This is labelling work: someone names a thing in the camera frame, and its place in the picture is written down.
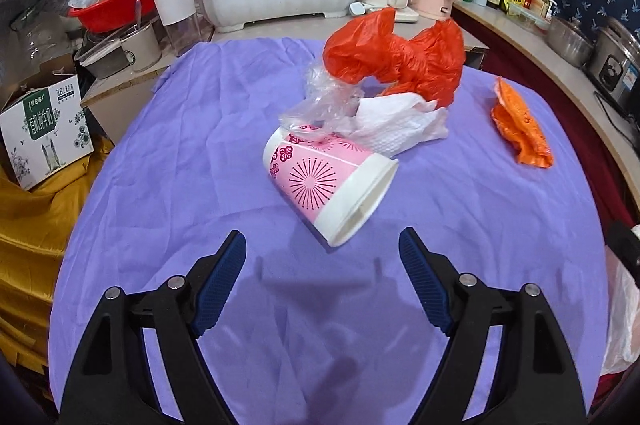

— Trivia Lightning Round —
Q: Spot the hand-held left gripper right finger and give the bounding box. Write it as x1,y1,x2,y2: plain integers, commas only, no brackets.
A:
398,227,587,425

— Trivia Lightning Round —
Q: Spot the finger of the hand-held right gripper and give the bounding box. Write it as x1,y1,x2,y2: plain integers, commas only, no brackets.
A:
606,220,640,280

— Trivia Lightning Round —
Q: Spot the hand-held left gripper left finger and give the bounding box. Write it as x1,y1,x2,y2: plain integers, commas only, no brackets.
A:
59,230,247,425

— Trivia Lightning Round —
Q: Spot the bin with white plastic liner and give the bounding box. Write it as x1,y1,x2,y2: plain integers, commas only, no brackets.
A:
600,255,640,376

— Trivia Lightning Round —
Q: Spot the pink flower-print paper cup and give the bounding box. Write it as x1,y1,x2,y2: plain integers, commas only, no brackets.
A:
262,126,400,248

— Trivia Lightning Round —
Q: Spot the orange snack packet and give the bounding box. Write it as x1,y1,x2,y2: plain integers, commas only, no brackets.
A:
491,76,555,168

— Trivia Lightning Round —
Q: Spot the white tissue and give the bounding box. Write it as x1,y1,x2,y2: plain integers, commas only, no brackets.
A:
350,92,449,157

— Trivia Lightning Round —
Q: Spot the clear plastic bag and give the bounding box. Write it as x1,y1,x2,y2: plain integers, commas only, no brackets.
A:
278,60,366,143

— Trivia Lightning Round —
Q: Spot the red plastic bag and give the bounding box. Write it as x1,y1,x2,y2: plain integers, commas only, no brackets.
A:
322,8,466,108

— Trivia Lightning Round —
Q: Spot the purple bed sheet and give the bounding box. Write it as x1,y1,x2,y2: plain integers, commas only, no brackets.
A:
55,36,616,425

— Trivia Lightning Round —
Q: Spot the steel rice cooker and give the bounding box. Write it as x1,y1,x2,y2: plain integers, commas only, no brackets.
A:
586,18,640,106

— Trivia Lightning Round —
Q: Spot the yellow cloth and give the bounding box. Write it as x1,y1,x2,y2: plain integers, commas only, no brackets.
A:
0,135,116,376

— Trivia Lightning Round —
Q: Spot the small steel pot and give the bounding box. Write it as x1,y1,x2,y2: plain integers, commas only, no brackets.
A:
546,16,596,68

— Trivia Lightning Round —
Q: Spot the white printed cardboard box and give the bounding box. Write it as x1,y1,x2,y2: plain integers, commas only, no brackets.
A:
0,72,95,191

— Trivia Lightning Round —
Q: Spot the beige cup with spoon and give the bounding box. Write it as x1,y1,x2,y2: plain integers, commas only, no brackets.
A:
120,22,162,73

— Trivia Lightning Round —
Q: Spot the clear food container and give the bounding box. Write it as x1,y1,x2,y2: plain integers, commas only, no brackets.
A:
507,0,551,31

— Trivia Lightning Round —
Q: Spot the clear lidded box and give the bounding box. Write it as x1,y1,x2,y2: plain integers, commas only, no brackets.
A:
77,38,133,80

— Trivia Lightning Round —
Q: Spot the white blender cup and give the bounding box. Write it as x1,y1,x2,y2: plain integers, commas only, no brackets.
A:
147,0,201,56

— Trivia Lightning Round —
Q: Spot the large clear plastic jar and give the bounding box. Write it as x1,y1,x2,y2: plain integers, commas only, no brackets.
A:
12,8,71,66

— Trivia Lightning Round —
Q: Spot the black power cable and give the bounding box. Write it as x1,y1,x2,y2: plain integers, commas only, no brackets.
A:
594,91,640,146

